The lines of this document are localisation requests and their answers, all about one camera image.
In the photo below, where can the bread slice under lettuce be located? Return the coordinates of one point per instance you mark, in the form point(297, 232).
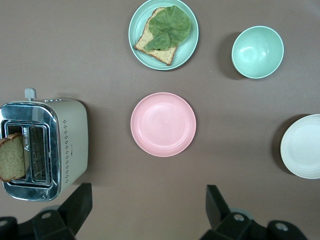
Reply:
point(162, 53)

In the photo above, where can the bread slice in toaster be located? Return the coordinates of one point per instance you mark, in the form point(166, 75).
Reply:
point(11, 157)

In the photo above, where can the green lettuce leaf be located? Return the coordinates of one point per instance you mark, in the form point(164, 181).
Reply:
point(170, 25)

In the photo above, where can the beige and chrome toaster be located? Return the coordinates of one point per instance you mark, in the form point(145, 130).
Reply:
point(72, 130)

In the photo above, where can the light green bowl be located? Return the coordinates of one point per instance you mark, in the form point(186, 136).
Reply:
point(257, 52)

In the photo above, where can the beige plate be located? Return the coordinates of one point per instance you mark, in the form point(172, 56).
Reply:
point(302, 147)

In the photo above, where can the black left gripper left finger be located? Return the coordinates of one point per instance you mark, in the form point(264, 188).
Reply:
point(75, 212)

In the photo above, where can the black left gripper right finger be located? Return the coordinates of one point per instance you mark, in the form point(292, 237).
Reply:
point(220, 215)

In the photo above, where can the pink plate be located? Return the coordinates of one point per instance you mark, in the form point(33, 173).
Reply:
point(162, 125)

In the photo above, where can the light green plate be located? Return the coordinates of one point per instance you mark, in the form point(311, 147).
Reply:
point(140, 27)

